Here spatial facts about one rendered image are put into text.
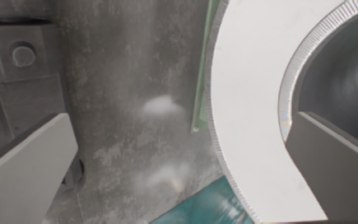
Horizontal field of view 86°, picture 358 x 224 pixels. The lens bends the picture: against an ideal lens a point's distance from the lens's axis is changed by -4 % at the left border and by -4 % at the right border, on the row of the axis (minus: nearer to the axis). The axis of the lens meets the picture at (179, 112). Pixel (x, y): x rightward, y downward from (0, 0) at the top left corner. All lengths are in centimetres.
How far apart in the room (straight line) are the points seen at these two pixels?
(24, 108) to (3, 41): 15
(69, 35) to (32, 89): 25
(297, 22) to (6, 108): 72
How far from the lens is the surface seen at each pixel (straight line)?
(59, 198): 74
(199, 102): 112
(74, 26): 74
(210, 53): 78
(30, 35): 51
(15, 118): 58
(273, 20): 65
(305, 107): 75
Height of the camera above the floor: 71
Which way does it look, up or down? 42 degrees down
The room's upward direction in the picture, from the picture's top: 123 degrees clockwise
